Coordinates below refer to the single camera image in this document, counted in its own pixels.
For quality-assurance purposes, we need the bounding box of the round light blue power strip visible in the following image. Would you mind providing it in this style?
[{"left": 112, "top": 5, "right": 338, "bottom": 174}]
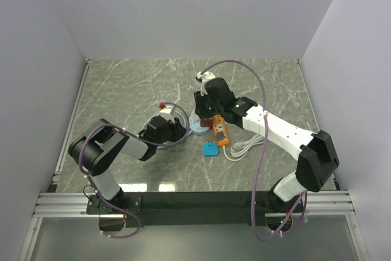
[{"left": 189, "top": 114, "right": 210, "bottom": 136}]

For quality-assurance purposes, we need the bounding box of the white power cable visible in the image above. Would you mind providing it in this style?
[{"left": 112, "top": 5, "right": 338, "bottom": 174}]
[{"left": 222, "top": 132, "right": 266, "bottom": 162}]

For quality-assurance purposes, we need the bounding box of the light blue power cable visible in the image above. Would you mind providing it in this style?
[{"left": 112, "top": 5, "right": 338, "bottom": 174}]
[{"left": 142, "top": 109, "right": 193, "bottom": 150}]

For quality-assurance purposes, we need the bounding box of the aluminium rail frame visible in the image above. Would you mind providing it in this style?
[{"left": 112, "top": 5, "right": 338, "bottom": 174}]
[{"left": 18, "top": 58, "right": 372, "bottom": 261}]

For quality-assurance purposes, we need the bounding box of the purple cable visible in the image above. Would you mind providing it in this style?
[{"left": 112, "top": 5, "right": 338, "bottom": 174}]
[
  {"left": 78, "top": 101, "right": 190, "bottom": 240},
  {"left": 198, "top": 59, "right": 308, "bottom": 241}
]

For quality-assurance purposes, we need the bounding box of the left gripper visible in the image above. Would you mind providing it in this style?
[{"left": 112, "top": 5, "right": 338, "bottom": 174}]
[{"left": 155, "top": 116, "right": 189, "bottom": 147}]

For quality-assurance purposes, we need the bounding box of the red cube socket adapter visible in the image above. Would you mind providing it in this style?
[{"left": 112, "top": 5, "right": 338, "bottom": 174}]
[{"left": 200, "top": 117, "right": 214, "bottom": 128}]

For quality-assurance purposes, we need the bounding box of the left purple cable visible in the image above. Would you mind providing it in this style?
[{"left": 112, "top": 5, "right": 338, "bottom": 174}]
[{"left": 78, "top": 101, "right": 190, "bottom": 240}]

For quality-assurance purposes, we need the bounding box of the black base beam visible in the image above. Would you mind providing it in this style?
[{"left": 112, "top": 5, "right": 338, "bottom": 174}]
[{"left": 86, "top": 192, "right": 305, "bottom": 232}]

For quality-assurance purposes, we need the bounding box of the blue square adapter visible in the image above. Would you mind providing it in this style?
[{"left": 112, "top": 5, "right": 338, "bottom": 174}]
[{"left": 202, "top": 142, "right": 219, "bottom": 156}]

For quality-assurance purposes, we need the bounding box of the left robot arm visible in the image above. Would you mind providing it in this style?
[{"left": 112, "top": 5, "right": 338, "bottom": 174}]
[{"left": 68, "top": 114, "right": 188, "bottom": 213}]

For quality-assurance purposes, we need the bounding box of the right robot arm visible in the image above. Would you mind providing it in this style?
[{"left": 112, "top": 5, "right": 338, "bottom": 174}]
[{"left": 194, "top": 72, "right": 340, "bottom": 212}]

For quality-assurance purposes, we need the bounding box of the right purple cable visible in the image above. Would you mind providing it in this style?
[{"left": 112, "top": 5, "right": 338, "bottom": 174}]
[{"left": 198, "top": 59, "right": 308, "bottom": 241}]

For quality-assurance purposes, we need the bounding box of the orange power strip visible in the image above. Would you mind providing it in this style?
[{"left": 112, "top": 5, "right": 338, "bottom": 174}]
[{"left": 212, "top": 115, "right": 230, "bottom": 147}]

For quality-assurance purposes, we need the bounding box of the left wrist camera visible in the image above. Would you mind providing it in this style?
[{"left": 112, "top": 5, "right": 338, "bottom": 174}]
[{"left": 159, "top": 103, "right": 175, "bottom": 122}]

